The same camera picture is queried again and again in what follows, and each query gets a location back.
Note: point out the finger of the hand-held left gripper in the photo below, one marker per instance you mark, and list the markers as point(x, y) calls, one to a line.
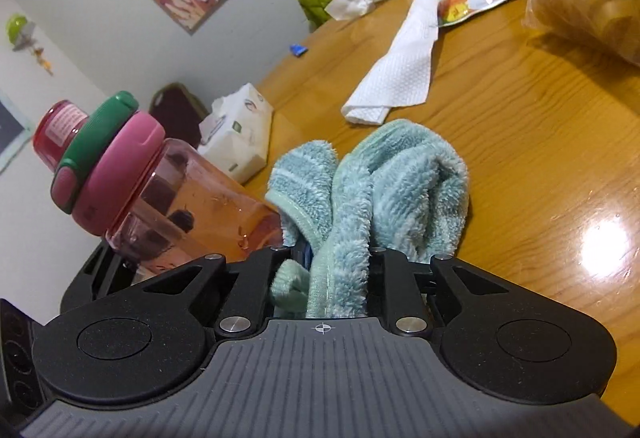
point(95, 278)

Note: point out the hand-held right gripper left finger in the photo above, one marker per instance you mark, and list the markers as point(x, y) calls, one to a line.
point(260, 278)

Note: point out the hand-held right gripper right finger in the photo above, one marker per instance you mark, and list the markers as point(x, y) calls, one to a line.
point(395, 278)

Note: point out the teal striped towel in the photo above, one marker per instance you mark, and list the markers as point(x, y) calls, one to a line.
point(400, 188)

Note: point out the pink water bottle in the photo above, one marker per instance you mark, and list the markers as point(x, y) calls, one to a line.
point(200, 198)

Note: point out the white tissue pack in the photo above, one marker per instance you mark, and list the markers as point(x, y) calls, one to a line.
point(240, 137)

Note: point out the dark framed board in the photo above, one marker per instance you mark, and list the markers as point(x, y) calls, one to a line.
point(10, 127)

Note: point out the maroon gold-framed chair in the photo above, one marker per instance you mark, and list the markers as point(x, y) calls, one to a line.
point(175, 117)

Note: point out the folded white paper towel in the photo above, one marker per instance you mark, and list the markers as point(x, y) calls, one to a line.
point(400, 72)

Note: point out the blue lighter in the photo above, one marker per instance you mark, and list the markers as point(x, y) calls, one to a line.
point(298, 49)

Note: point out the green wall ornament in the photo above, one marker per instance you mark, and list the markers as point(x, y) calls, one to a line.
point(17, 28)

